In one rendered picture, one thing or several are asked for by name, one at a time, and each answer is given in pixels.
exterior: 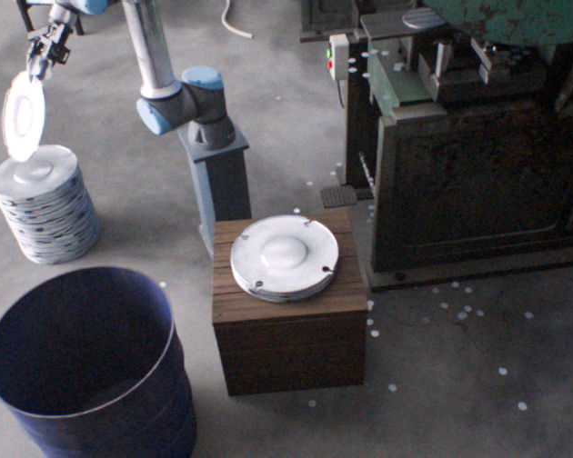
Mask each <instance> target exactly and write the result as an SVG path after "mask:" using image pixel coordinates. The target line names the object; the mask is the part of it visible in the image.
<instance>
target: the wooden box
mask: <svg viewBox="0 0 573 458"><path fill-rule="evenodd" d="M297 216H303V217H306V218H307V219H308V220H309V223H311V222H313V223H314V222H318V223H319V224H322V225H323V226H325V228H326V229H328V230H329V231H330V232H331V233H332V235H333V236H334V238H335V239H336V242H337V270H336V272H335V276H334V277H333V279H332V280H331V282H330V283H329V284H327V285H326V286H325V288H324V289H323V290H322V291H320V292H319V293H317V294H315V295H312V296H309V297H308V298H305V299H302V301H297V302H292V303H291V302H290V299H289V301H286V303H273V302H268V301H265V299H260V298H258V297H255V296H254V295H252V294H250V293H248V292H246V291H245V290H244V289H243V288H242V286H241V285H240V284H239V283H238V281H237V280H236V279H235V277H234V275H233V269H232V265H231V251H232V246H233V243H234V241H235V240H236V239H237V237H238V238H239V237H241V234H242V233H243V231H244V230H245V229H246V228H248V227H249V226H250V225H252V224H255V223H257V222H259V220H263V219H265V218H268V217H265V218H254V219H243V220H231V222H220V223H214V251H213V299H212V325H213V327H214V331H215V335H216V343H217V348H218V352H219V357H220V361H221V366H222V370H223V374H224V375H225V379H226V388H227V392H228V396H235V395H246V394H257V393H278V392H289V391H299V390H310V389H321V388H332V387H343V385H350V386H354V384H364V378H365V362H366V345H367V314H368V304H367V296H366V291H364V285H363V283H362V277H361V272H360V268H359V263H358V259H357V250H356V246H355V241H354V236H352V233H351V227H350V222H349V218H348V213H347V211H342V212H331V213H320V214H298V215H297Z"/></svg>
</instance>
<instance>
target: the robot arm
mask: <svg viewBox="0 0 573 458"><path fill-rule="evenodd" d="M122 1H123V6H124V9H125V12H126V20H127V23H128V24H129V28H130V31H131V35H132V39H133V43H134V46H135V50H136V57H137V61H139V64H140V68H141V73H142V76H143V79H144V85H143V86H142V88H141V93H142V97H143V99H140V100H139V101H138V102H137V109H138V112H139V113H140V115H141V117H142V118H143V121H144V122H145V124H146V125H147V127H149V128H150V129H151V130H152V131H154V133H155V134H158V135H163V134H167V133H169V132H174V130H175V129H177V128H178V127H180V126H182V125H184V124H188V123H190V125H189V130H188V137H189V142H190V144H191V145H192V146H193V147H195V149H199V150H204V151H215V150H219V149H222V148H225V147H227V146H229V145H231V144H232V142H233V141H234V140H235V137H236V131H235V127H234V125H233V123H232V121H231V119H230V118H229V115H228V113H227V107H226V94H225V84H223V82H222V76H221V74H220V73H219V72H218V71H217V70H216V69H215V68H213V67H209V66H193V67H190V68H187V69H186V70H185V71H184V72H183V73H182V79H183V80H182V81H180V80H179V79H177V78H175V77H174V75H173V69H172V65H171V61H170V56H169V53H168V48H167V43H166V35H165V31H163V26H162V22H161V18H160V13H159V9H158V4H157V0H55V2H54V5H53V8H52V10H51V13H50V15H51V17H48V18H49V20H47V21H49V22H51V23H53V25H52V26H51V25H47V26H45V27H42V28H39V29H36V30H34V32H32V33H29V34H28V41H31V42H32V45H31V47H30V48H29V51H28V54H27V74H28V81H29V83H30V84H32V82H33V79H34V75H37V77H38V78H39V80H40V82H41V81H42V80H43V79H46V80H50V79H51V78H52V76H53V74H52V72H51V68H52V67H53V66H54V65H55V63H59V64H60V65H65V62H66V60H67V57H68V56H69V55H70V54H71V49H68V48H66V46H65V43H66V39H67V37H68V36H69V34H73V33H74V30H72V27H70V26H74V25H75V21H76V19H77V15H78V14H79V12H80V10H81V11H82V12H85V13H87V14H90V15H100V14H102V13H103V12H104V11H105V10H106V8H108V7H109V6H111V5H114V4H115V3H119V2H122ZM65 54H67V57H66V59H65V61H64V58H65ZM39 55H41V56H42V57H44V58H47V59H45V60H42V61H41V56H39ZM40 62H41V63H40Z"/></svg>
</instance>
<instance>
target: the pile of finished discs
mask: <svg viewBox="0 0 573 458"><path fill-rule="evenodd" d="M231 265H232V269H233V275H234V277H235V279H236V280H237V281H238V283H239V284H240V285H241V286H242V288H243V289H244V290H245V291H246V292H248V293H250V294H252V295H254V296H255V297H258V298H260V299H265V301H268V302H273V303H286V302H287V301H289V299H290V302H291V303H292V302H297V301H302V299H305V298H308V297H309V296H312V295H315V294H317V293H319V292H320V291H322V290H323V289H324V288H325V286H326V285H327V284H329V283H330V282H331V280H332V279H333V277H334V276H335V272H336V270H337V242H336V239H335V238H334V236H333V235H332V233H331V232H330V231H329V230H328V229H326V228H325V226H323V225H322V224H319V223H318V222H314V223H313V222H311V223H309V220H308V219H307V218H306V217H303V216H296V215H279V216H272V217H268V218H265V219H263V220H259V222H257V223H255V224H252V225H250V226H249V227H248V228H246V229H245V230H244V231H243V233H242V234H241V237H239V238H238V237H237V239H236V240H235V241H234V243H233V246H232V251H231Z"/></svg>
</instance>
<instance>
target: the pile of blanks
mask: <svg viewBox="0 0 573 458"><path fill-rule="evenodd" d="M0 206H1V208H2V211H3V213H4V215H5V217H6V221H7V223H8V224H9V225H10V226H11V228H12V230H13V231H14V233H15V238H16V239H17V241H18V243H20V245H21V248H22V250H23V252H24V254H25V255H26V256H27V257H28V259H29V260H32V261H33V262H36V263H38V264H56V263H59V264H62V263H67V262H70V261H73V260H75V258H77V257H79V256H81V255H83V254H85V253H87V252H88V251H89V250H91V249H92V248H93V247H94V244H95V243H96V241H97V240H99V237H100V235H101V232H100V231H101V224H100V222H99V218H97V215H96V210H95V207H94V204H93V201H92V199H91V195H90V193H89V191H88V189H87V186H85V180H84V178H83V175H82V172H81V168H80V166H79V164H78V162H77V168H76V172H75V173H74V174H73V176H72V177H71V178H70V179H69V180H68V181H67V182H66V183H65V185H62V186H61V187H59V188H58V189H56V190H51V192H50V193H47V194H43V195H39V196H36V197H35V198H31V199H20V200H17V199H7V198H5V197H4V196H2V195H0Z"/></svg>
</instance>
